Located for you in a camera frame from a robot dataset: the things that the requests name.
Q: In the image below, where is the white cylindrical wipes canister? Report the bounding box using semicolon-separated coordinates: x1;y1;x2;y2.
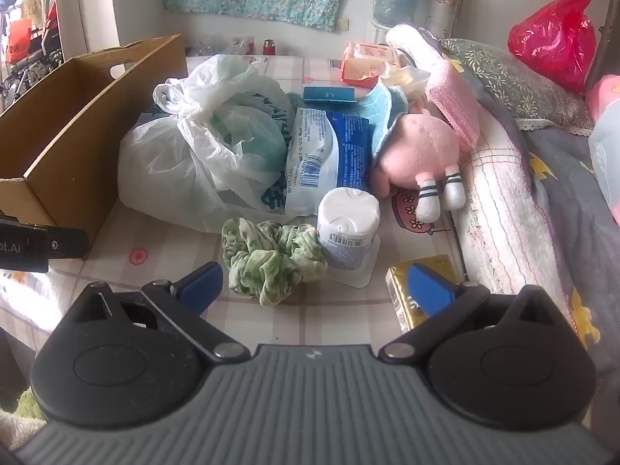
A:
316;187;383;289

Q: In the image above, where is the white checked blanket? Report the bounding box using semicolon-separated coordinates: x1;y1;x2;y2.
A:
386;23;582;330

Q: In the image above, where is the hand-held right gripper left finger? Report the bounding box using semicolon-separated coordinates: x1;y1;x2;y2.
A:
72;261;248;362

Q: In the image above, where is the pink plush toy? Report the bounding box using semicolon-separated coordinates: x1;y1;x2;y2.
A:
370;105;472;224

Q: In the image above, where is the pink plush pillow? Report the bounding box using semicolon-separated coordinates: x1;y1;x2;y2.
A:
585;74;620;123

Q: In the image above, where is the red plastic bag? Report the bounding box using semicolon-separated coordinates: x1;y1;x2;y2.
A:
508;0;598;94

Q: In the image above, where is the orange wet wipes pack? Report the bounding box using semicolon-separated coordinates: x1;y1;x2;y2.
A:
341;41;404;84

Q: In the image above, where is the blue checked cloth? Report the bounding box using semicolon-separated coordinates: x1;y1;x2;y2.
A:
355;80;413;162

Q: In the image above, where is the green fuzzy cloth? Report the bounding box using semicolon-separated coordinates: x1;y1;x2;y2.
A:
0;386;47;449

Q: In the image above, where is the pale blue pillow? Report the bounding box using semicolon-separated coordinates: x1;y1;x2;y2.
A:
588;110;620;226

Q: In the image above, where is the white plastic bag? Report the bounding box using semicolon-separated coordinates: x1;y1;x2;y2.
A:
117;53;296;233

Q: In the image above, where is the green floral pillow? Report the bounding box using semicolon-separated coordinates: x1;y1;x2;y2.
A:
438;37;594;133

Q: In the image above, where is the gold tissue pack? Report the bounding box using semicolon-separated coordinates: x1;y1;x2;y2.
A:
385;254;467;335

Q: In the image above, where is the patterned paper roll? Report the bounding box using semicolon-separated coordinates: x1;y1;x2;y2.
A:
426;0;468;40

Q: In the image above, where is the green floral scrunchie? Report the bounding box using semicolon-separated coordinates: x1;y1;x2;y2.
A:
221;218;329;307

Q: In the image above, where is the metal drying rack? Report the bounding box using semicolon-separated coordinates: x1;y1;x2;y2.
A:
0;0;65;107

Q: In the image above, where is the pink towel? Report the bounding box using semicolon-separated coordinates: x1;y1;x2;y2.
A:
425;62;483;149

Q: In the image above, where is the small blue box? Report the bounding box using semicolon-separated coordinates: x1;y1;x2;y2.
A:
302;84;357;104

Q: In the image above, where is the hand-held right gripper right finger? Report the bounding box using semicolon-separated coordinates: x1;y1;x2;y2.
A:
378;263;549;362

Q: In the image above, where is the grey quilt with yellow prints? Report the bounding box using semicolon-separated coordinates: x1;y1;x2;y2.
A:
417;26;620;388

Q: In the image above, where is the blue white wet wipes pack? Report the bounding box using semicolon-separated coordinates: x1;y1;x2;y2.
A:
285;105;379;217

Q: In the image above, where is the brown cardboard box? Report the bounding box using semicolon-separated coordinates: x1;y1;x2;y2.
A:
0;34;189;239

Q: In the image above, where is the orange hanging bag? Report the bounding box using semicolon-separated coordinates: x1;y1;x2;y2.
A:
6;18;33;65

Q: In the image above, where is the checked printed tablecloth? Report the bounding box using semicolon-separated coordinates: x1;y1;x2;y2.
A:
0;53;468;347

